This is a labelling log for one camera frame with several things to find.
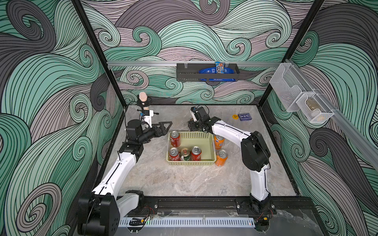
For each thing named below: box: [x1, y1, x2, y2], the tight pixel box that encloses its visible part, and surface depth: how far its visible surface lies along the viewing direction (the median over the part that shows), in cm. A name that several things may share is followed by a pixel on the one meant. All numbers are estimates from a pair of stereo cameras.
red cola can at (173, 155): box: [168, 147, 181, 162], surface depth 83 cm
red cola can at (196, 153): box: [190, 145, 202, 162], surface depth 84 cm
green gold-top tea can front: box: [180, 147, 191, 162], surface depth 83 cm
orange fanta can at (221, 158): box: [214, 148, 228, 167], surface depth 83 cm
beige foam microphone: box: [138, 91, 148, 103], surface depth 89 cm
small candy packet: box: [215, 60, 225, 74], surface depth 92 cm
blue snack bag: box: [198, 66, 236, 82], surface depth 94 cm
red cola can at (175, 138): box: [169, 130, 181, 148], surface depth 92 cm
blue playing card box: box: [237, 112, 253, 121], surface depth 113 cm
